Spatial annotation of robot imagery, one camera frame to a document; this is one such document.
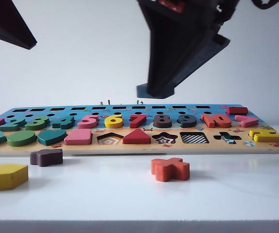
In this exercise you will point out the pink square block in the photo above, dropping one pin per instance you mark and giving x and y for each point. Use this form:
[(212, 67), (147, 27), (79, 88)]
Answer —
[(78, 139)]

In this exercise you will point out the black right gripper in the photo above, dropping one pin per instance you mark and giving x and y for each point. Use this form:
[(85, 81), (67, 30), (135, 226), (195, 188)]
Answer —
[(202, 6)]

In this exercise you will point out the teal number four piece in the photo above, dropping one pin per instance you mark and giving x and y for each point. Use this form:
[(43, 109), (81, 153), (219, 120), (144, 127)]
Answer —
[(64, 124)]

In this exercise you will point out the green circle block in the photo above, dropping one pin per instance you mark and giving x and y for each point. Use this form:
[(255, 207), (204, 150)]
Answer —
[(21, 139)]

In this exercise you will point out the orange cross block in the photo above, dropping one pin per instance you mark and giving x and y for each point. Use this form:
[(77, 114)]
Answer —
[(168, 171)]

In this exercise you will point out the dark blue square block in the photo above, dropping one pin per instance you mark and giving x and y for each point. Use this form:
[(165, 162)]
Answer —
[(142, 91)]

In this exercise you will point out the brown star block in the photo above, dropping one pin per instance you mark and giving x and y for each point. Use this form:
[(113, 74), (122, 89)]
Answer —
[(46, 159)]

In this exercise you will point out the colourful wooden puzzle board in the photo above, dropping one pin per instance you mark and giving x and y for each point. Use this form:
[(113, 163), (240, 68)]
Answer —
[(139, 146)]

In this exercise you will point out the teal heart block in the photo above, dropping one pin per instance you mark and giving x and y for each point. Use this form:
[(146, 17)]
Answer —
[(52, 138)]

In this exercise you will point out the pink angled sign block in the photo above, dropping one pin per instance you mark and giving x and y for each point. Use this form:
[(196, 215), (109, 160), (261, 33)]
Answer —
[(246, 121)]

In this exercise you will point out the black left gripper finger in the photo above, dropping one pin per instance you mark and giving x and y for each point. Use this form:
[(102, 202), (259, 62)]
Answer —
[(5, 21)]

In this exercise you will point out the yellow pentagon block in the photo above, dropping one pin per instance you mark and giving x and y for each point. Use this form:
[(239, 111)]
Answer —
[(3, 178)]

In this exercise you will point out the red minus sign block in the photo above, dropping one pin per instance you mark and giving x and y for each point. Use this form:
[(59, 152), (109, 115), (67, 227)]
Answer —
[(236, 111)]

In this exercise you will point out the orange number ten piece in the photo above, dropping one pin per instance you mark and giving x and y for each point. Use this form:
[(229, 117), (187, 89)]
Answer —
[(212, 122)]

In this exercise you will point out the pink number five piece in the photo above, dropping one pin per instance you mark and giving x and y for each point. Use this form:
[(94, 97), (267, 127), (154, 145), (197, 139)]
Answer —
[(88, 125)]

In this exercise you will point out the dark blue number nine piece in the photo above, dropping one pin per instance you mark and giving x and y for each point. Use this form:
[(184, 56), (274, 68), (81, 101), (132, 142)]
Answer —
[(186, 124)]

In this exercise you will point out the red triangle block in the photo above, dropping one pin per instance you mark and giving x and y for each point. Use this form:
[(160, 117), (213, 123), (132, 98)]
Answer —
[(137, 139)]

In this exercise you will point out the teal number two piece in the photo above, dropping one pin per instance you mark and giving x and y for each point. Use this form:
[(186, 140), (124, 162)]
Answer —
[(9, 127)]

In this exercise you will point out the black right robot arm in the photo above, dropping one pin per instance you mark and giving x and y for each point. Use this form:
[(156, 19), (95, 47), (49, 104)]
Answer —
[(266, 4)]

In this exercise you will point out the red number seven piece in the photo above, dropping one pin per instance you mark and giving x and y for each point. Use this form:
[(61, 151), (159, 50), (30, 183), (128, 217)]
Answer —
[(138, 123)]

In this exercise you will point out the green number three piece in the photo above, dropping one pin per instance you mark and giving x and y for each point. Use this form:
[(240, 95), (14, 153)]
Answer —
[(35, 126)]

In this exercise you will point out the yellow number six piece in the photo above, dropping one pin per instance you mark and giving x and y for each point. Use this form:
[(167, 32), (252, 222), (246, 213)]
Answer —
[(112, 125)]

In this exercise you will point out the yellow sign block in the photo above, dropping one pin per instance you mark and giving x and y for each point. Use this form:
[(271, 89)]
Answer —
[(266, 138)]

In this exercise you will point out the brown number eight piece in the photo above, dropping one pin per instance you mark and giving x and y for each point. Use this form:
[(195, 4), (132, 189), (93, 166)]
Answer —
[(162, 125)]

